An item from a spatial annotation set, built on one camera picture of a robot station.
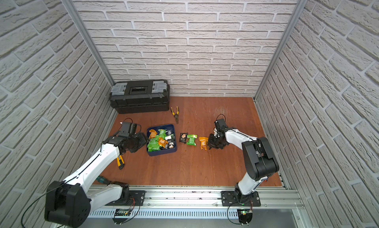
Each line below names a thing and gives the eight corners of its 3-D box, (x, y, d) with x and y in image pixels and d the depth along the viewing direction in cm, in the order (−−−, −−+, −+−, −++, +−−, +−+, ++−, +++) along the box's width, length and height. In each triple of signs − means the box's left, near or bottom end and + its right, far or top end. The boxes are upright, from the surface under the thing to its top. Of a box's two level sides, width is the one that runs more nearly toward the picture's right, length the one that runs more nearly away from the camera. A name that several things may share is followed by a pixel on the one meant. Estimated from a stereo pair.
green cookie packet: (186, 146, 95) (186, 144, 93) (186, 135, 100) (186, 134, 98) (197, 146, 95) (197, 144, 93) (197, 135, 100) (197, 134, 98)
